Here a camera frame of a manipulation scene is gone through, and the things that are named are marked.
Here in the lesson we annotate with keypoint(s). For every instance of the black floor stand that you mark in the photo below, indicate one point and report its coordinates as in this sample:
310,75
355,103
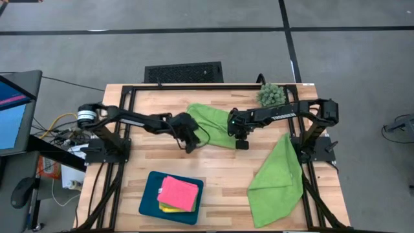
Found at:
401,124

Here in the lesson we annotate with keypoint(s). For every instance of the black computer mouse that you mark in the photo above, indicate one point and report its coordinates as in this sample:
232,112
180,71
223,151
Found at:
21,194

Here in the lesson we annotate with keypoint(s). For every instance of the teal plastic tray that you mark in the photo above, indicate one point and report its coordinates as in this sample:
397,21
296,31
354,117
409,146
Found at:
147,197

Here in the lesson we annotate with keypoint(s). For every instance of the artificial green plant in pot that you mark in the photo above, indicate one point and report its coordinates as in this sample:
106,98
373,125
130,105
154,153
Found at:
271,94

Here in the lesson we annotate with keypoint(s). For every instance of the computer monitor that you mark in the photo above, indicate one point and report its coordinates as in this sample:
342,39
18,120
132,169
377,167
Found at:
14,113

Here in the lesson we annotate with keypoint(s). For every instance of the grey desk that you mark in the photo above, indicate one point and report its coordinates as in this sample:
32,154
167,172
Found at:
8,168

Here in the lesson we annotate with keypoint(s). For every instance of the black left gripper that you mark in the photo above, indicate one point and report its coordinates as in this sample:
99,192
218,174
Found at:
191,136

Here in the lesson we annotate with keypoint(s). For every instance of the yellow microfiber towel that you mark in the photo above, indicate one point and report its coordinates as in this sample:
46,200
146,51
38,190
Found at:
169,209

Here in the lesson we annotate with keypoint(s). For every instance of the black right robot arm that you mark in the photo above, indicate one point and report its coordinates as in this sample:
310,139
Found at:
284,113

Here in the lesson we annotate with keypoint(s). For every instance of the black support beam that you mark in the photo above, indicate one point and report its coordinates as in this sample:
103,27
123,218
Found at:
55,153

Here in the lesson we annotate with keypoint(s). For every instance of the pink microfiber towel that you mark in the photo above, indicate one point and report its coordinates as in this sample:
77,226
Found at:
178,193

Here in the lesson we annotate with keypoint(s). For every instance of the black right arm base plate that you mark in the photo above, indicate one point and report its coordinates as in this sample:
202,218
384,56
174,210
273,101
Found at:
323,149

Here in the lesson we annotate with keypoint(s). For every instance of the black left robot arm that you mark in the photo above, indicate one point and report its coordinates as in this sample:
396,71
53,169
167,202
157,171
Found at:
129,119

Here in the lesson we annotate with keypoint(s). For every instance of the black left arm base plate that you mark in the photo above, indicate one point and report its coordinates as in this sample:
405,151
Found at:
106,157

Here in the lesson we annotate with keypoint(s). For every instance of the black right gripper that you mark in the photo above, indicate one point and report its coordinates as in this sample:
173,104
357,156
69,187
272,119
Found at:
241,124

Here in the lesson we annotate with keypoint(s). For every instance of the orange bag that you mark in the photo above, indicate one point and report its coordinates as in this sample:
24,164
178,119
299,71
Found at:
48,166

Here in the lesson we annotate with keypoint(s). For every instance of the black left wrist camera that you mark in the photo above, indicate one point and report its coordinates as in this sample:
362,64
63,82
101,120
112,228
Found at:
184,121

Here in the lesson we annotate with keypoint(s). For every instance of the black aluminium table frame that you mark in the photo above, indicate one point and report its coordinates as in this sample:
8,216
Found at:
207,87

